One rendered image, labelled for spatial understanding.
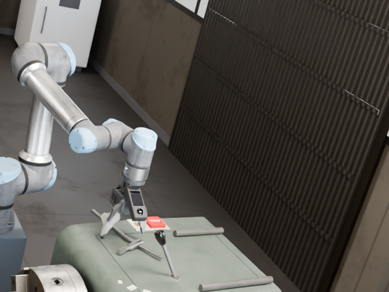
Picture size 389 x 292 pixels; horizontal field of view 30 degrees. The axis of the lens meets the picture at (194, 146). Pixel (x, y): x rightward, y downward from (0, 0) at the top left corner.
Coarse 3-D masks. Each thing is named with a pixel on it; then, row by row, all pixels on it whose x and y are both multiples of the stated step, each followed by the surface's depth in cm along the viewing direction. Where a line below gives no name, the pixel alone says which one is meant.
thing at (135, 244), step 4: (136, 240) 230; (140, 240) 230; (128, 244) 226; (132, 244) 227; (136, 244) 228; (120, 248) 223; (124, 248) 224; (128, 248) 225; (132, 248) 226; (120, 252) 222; (124, 252) 224
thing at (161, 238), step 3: (156, 231) 213; (159, 231) 212; (162, 231) 212; (156, 234) 212; (159, 234) 211; (162, 234) 212; (165, 234) 213; (156, 237) 212; (159, 237) 212; (162, 237) 212; (165, 237) 213; (159, 240) 212; (162, 240) 212; (165, 240) 213; (159, 243) 213; (162, 243) 213; (165, 243) 214
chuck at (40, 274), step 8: (32, 272) 207; (40, 272) 206; (48, 272) 207; (56, 272) 208; (64, 272) 209; (32, 280) 207; (40, 280) 203; (48, 280) 203; (64, 280) 205; (32, 288) 207; (40, 288) 203; (48, 288) 201; (56, 288) 202; (64, 288) 203; (72, 288) 204
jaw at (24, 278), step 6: (24, 270) 212; (12, 276) 209; (18, 276) 207; (24, 276) 208; (12, 282) 209; (18, 282) 207; (24, 282) 208; (12, 288) 209; (18, 288) 207; (24, 288) 208
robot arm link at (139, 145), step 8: (136, 128) 220; (144, 128) 222; (128, 136) 221; (136, 136) 217; (144, 136) 216; (152, 136) 218; (128, 144) 220; (136, 144) 218; (144, 144) 217; (152, 144) 218; (128, 152) 221; (136, 152) 218; (144, 152) 218; (152, 152) 220; (128, 160) 221; (136, 160) 219; (144, 160) 219; (136, 168) 220; (144, 168) 220
